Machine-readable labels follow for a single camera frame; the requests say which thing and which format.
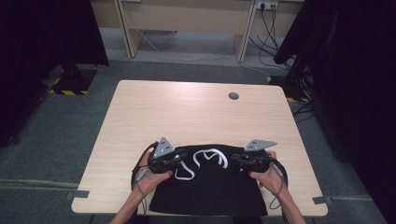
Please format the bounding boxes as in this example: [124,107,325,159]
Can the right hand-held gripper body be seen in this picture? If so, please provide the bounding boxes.
[241,138,278,174]

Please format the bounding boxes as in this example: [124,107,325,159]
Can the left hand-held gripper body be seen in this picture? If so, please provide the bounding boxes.
[148,136,183,175]

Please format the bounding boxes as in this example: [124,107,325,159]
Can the black tank top white trim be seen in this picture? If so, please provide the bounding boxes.
[148,143,269,217]

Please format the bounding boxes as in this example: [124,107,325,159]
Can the person's left hand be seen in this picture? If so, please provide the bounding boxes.
[132,150,174,198]

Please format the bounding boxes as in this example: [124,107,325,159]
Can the person's right hand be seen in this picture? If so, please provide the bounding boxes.
[247,150,290,198]

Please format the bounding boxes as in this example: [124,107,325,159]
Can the grey tape strip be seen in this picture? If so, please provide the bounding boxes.
[64,189,91,201]
[312,195,333,205]

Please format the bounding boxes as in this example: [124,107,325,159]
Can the black stand base striped tape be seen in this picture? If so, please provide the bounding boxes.
[48,63,98,97]
[266,74,312,104]

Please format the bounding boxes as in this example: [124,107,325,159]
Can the black curtain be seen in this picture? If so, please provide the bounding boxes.
[273,0,396,224]
[0,0,110,147]

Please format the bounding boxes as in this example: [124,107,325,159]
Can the beige wooden desk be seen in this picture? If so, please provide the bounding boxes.
[113,0,258,63]

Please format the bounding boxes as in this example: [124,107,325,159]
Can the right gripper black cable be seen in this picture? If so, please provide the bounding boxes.
[268,156,290,211]

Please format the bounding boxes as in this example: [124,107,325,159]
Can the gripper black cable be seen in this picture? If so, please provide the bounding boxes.
[268,156,290,211]
[131,141,161,217]

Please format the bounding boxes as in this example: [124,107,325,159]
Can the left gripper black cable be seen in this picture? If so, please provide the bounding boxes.
[131,141,161,217]

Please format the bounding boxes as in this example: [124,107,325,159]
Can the black floor cables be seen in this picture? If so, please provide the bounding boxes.
[291,100,318,124]

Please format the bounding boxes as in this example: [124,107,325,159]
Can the white floor cable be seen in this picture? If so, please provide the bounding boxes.
[135,29,273,77]

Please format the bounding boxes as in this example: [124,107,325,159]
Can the black power cables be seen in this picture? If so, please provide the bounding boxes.
[248,4,297,70]

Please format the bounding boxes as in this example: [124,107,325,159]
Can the white wall socket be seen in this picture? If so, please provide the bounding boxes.
[255,0,279,10]

